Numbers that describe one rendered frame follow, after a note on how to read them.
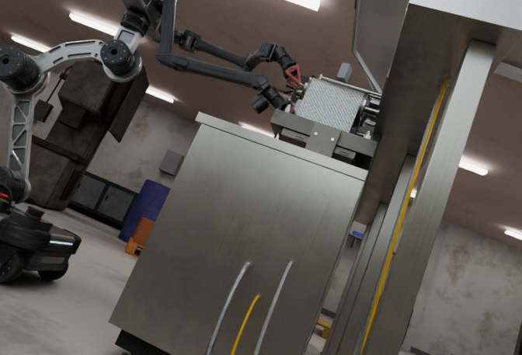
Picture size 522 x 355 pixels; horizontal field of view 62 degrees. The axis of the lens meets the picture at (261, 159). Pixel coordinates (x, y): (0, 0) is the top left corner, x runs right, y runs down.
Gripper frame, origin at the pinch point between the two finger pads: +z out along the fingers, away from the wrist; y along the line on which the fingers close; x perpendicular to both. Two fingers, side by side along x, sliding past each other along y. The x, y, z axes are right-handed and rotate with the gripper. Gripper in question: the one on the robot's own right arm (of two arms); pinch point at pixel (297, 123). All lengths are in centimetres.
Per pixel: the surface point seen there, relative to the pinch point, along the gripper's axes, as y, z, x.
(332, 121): 0.3, 8.8, 11.9
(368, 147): 20.0, 30.8, 10.5
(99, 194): -597, -342, -269
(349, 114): 0.3, 11.1, 19.5
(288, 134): 18.9, 8.2, -8.6
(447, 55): 67, 34, 28
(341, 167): 25.9, 31.7, -3.0
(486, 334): -901, 329, 184
